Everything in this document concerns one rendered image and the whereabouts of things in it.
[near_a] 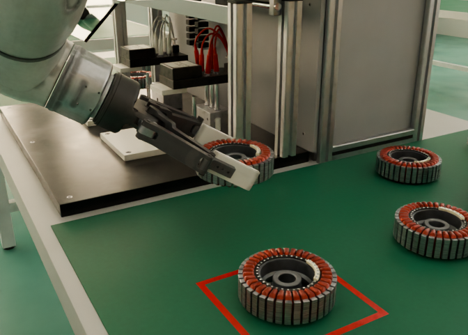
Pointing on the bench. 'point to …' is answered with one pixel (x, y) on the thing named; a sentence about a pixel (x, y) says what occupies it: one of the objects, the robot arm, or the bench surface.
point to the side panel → (375, 67)
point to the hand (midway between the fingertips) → (234, 159)
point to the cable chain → (196, 30)
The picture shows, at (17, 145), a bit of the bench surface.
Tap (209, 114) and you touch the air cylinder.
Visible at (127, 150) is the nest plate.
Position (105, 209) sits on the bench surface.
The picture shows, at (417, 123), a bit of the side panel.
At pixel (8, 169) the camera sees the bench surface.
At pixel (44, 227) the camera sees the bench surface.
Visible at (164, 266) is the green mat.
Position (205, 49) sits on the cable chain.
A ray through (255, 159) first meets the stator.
